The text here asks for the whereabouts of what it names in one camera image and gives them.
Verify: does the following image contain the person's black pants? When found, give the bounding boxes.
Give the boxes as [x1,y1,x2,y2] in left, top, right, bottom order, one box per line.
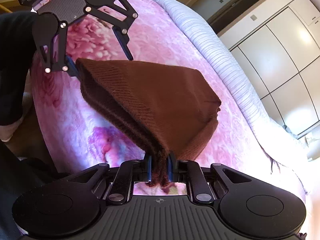
[0,12,59,240]

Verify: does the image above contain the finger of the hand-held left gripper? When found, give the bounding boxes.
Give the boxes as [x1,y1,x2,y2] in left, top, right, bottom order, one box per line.
[36,22,81,78]
[84,0,138,61]

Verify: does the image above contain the white wardrobe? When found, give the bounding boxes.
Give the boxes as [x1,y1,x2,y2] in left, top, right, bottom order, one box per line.
[217,0,320,137]

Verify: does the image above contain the pink floral blanket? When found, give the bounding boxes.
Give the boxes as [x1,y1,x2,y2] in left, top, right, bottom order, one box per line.
[30,0,307,196]

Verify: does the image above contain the wooden doorway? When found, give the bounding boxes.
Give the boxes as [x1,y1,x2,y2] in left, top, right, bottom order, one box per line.
[160,0,277,34]

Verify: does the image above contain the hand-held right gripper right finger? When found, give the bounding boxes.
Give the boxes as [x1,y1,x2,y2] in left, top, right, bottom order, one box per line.
[168,154,253,203]

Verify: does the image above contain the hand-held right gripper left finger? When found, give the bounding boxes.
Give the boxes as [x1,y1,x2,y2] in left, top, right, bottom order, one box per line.
[67,154,153,205]

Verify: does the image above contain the brown knitted sweater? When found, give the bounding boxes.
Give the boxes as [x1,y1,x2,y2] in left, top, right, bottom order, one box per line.
[76,58,222,189]

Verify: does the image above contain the person's foot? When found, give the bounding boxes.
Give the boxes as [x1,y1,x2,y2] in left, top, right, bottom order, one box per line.
[0,120,24,143]

